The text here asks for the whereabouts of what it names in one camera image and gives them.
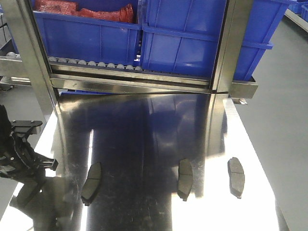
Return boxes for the blue plastic bin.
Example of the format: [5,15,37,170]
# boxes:
[141,0,291,81]
[31,0,141,65]

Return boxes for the left blue plastic bin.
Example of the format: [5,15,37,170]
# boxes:
[31,0,141,65]

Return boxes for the roller conveyor track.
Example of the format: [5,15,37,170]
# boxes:
[48,56,143,71]

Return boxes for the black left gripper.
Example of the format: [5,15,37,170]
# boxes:
[0,105,58,183]

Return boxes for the brake pad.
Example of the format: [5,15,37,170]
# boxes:
[227,157,245,199]
[177,159,193,201]
[81,162,103,206]

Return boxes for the right blue plastic bin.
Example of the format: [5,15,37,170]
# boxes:
[141,0,291,81]

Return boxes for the red mesh bags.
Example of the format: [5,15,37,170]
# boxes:
[34,0,134,23]

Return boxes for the stainless steel rack frame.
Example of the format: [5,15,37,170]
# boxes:
[0,0,258,118]

